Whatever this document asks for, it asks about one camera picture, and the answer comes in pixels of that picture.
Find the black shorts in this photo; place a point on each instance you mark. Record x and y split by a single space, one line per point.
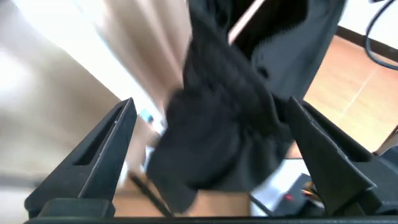
217 124

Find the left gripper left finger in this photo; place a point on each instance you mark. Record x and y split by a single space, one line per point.
93 165

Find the beige curtain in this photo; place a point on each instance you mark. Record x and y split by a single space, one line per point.
46 109
146 46

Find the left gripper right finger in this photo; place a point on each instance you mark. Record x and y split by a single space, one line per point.
335 168

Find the pink clothes hanger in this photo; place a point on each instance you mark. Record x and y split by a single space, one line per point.
242 25

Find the window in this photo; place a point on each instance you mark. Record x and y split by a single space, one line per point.
77 46

